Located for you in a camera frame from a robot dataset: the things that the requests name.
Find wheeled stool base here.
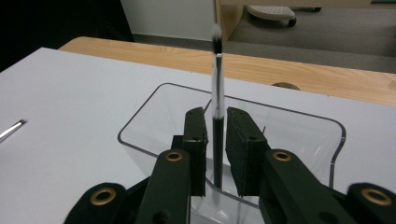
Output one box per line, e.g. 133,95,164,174
246,4,298,28

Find black pen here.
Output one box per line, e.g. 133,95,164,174
210,23,226,191

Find wooden table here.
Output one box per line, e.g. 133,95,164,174
58,35,396,107

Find clear plastic organizer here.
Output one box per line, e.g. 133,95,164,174
117,81,347,224

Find white cabinet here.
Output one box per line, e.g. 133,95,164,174
119,0,218,42

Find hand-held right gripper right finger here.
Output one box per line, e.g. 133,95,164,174
225,106,272,198

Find black curtain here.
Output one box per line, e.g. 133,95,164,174
0,0,135,74

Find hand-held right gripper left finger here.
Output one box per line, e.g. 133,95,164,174
170,106,209,198

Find round table grommet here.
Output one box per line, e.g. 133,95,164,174
271,81,302,91

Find white board sheet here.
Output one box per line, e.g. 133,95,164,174
0,47,396,224

